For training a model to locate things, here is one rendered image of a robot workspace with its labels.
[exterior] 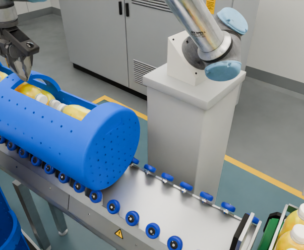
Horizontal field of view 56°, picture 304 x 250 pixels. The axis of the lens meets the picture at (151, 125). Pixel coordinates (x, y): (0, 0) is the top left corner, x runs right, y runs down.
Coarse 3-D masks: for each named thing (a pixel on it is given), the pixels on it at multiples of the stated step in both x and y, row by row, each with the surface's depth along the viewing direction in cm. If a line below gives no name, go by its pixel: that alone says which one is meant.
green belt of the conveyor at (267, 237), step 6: (270, 222) 95; (276, 222) 94; (282, 222) 94; (270, 228) 93; (264, 234) 92; (270, 234) 91; (264, 240) 90; (270, 240) 89; (258, 246) 89; (264, 246) 88
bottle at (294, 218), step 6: (288, 216) 77; (294, 216) 75; (300, 216) 73; (288, 222) 76; (294, 222) 74; (300, 222) 73; (282, 228) 80; (288, 228) 76; (282, 234) 79; (276, 240) 83
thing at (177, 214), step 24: (0, 168) 149; (24, 168) 114; (48, 192) 109; (120, 192) 100; (144, 192) 100; (168, 192) 100; (72, 216) 117; (96, 216) 97; (144, 216) 92; (168, 216) 92; (192, 216) 92; (216, 216) 92; (120, 240) 93; (192, 240) 86; (216, 240) 86
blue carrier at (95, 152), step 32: (0, 64) 136; (0, 96) 99; (64, 96) 119; (0, 128) 101; (32, 128) 91; (64, 128) 85; (96, 128) 81; (128, 128) 95; (64, 160) 85; (96, 160) 86; (128, 160) 103
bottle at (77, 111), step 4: (72, 104) 96; (64, 108) 96; (68, 108) 94; (72, 108) 94; (76, 108) 93; (80, 108) 93; (84, 108) 94; (64, 112) 94; (68, 112) 93; (72, 112) 93; (76, 112) 92; (80, 112) 92; (84, 112) 91; (88, 112) 91; (72, 116) 92; (76, 116) 92; (80, 116) 91; (84, 116) 90; (80, 120) 91
